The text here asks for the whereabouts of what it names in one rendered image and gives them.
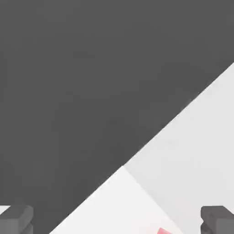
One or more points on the small red cube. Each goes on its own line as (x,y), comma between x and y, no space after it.
(163,231)

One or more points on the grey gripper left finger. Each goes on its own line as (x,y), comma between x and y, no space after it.
(15,221)

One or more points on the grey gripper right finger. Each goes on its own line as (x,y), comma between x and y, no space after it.
(217,221)

